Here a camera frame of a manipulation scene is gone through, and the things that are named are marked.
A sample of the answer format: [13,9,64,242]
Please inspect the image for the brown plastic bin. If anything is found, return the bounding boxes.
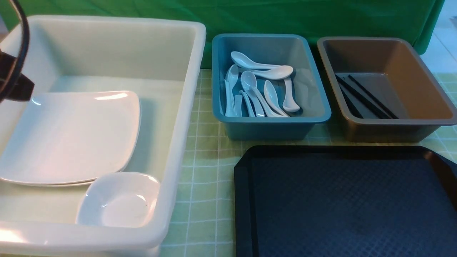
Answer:
[317,36,456,143]

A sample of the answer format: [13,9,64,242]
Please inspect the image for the white spoon centre in bin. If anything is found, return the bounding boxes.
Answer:
[241,71,265,117]

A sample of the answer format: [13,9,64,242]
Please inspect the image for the white spoon top of bin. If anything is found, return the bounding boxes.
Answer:
[230,51,280,70]

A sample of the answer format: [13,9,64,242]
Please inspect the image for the black chopsticks in brown bin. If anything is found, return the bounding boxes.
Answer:
[336,75,384,119]

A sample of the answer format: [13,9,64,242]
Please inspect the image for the white spoon centre-right in bin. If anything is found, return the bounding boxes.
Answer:
[264,80,289,117]

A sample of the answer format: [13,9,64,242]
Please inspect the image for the white ceramic soup spoon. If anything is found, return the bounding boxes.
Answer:
[250,87,288,117]

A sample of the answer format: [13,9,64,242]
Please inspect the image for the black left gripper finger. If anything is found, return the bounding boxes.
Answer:
[0,52,35,102]

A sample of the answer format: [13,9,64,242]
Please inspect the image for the green backdrop cloth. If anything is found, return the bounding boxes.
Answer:
[20,0,444,69]

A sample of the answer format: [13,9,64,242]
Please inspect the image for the green checked tablecloth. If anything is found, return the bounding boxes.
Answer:
[157,69,457,257]

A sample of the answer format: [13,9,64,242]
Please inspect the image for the large white plastic tub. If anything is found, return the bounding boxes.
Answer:
[1,16,206,257]

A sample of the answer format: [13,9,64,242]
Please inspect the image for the black chopstick pair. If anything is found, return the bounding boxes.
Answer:
[348,74,398,119]

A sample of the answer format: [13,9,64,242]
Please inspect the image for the teal plastic bin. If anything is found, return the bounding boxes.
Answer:
[212,34,332,141]

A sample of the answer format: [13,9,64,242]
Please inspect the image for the white spoon left in bin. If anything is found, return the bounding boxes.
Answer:
[224,64,239,117]

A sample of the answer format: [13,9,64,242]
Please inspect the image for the black serving tray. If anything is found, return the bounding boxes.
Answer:
[234,145,457,257]

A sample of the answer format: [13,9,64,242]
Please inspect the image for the white square rice plate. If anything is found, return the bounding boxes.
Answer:
[1,91,141,186]

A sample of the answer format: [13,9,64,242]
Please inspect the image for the white small dish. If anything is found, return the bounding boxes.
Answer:
[75,172,161,228]

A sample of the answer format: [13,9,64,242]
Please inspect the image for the white square plate in tub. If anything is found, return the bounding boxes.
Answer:
[11,157,141,187]

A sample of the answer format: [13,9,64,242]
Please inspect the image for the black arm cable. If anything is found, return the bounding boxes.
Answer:
[0,0,30,104]

